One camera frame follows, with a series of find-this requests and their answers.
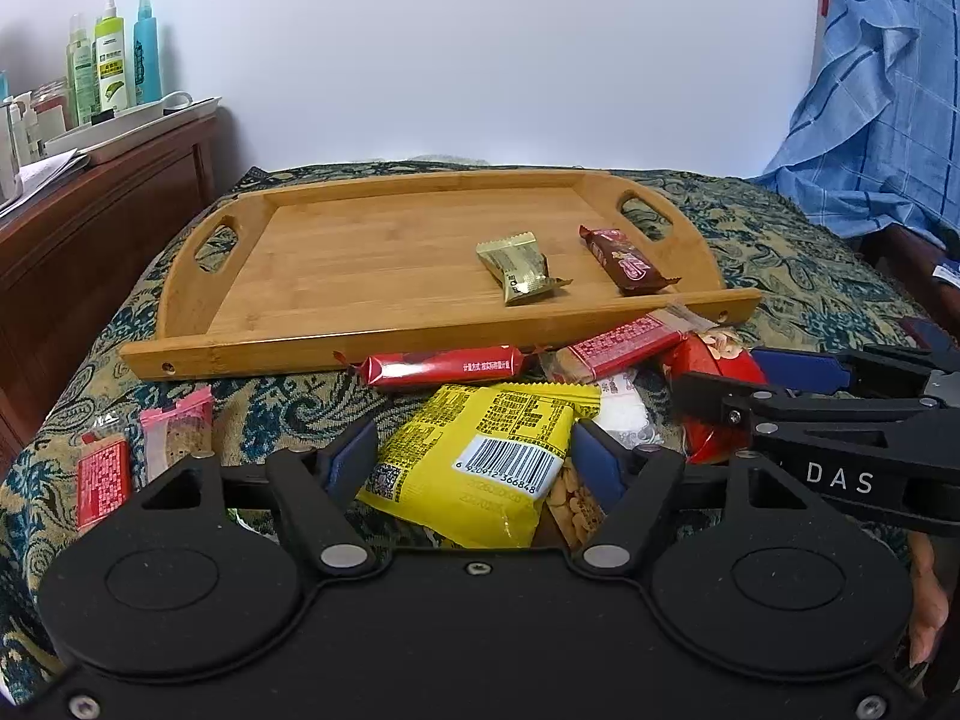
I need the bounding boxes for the green snack packet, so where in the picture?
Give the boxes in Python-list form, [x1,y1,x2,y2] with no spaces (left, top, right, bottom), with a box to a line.
[223,506,272,537]

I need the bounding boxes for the tall teal bottle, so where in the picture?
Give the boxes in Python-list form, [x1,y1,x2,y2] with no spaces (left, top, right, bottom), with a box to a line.
[133,0,163,106]

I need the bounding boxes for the yellow snack packet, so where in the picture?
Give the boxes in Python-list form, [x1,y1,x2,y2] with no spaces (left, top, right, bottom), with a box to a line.
[356,382,602,548]

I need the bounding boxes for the dark wooden furniture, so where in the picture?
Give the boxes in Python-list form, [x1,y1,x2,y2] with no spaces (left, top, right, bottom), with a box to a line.
[855,223,960,316]

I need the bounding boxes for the gold snack packet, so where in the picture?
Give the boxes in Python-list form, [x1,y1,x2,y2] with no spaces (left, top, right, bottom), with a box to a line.
[476,235,575,307]

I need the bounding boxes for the long red snack bar packet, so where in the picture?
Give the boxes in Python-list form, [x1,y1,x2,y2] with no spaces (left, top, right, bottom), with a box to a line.
[334,343,552,391]

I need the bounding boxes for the red label cracker packet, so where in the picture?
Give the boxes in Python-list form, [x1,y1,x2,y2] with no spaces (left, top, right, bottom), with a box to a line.
[540,306,717,385]
[75,427,134,530]

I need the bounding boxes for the white candy packet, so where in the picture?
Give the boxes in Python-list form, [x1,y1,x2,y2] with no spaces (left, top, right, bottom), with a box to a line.
[598,369,665,451]

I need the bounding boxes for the white plastic tray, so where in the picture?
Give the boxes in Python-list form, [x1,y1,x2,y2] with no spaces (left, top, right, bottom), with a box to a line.
[41,92,224,166]

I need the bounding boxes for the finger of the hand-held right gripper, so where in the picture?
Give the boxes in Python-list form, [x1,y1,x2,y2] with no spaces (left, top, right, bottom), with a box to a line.
[750,343,960,395]
[670,371,936,460]

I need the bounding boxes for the white pump bottle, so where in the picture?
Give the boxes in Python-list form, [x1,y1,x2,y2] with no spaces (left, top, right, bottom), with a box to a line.
[11,94,42,164]

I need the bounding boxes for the white bottle green label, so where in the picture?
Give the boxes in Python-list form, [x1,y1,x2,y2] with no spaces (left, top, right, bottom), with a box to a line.
[94,0,136,117]

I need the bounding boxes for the brown chocolate bar packet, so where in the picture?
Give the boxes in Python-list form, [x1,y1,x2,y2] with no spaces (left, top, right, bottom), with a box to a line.
[577,223,682,296]

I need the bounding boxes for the pink cookie packet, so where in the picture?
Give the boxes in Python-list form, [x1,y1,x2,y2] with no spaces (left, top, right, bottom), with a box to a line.
[139,386,217,485]

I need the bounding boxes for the pale green spray bottle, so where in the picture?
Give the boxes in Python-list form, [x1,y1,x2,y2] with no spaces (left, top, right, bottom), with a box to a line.
[66,13,98,128]

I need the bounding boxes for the stack of papers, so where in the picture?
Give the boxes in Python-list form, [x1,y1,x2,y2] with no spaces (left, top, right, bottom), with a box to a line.
[0,150,91,215]

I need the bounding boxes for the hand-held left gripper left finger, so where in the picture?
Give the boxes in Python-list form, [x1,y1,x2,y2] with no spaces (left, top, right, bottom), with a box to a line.
[141,418,380,576]

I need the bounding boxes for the glass jar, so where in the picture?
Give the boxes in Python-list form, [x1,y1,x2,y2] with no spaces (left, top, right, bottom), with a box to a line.
[34,79,72,132]

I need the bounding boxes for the brown wooden dresser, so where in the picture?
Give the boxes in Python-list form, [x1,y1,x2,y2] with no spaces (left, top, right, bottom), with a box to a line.
[0,106,226,458]

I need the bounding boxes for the blue plaid cloth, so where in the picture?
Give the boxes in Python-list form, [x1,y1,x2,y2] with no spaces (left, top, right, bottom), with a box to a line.
[750,0,960,248]

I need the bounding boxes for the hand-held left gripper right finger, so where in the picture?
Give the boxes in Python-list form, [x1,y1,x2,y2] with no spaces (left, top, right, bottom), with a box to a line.
[572,418,797,575]

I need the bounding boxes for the patterned teal blanket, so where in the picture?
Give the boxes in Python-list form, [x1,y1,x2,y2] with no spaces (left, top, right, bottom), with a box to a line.
[0,157,960,691]

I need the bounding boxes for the wooden tray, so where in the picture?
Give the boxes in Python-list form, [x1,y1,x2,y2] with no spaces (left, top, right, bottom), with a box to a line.
[120,169,762,380]

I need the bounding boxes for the clear nut packet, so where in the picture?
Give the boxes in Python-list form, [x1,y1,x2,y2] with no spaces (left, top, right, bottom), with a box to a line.
[544,457,608,552]

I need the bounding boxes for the person's right hand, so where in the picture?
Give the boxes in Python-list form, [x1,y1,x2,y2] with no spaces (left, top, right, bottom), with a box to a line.
[906,536,960,672]

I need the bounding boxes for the red snack bag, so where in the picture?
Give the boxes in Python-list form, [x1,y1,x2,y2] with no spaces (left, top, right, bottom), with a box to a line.
[660,326,770,466]

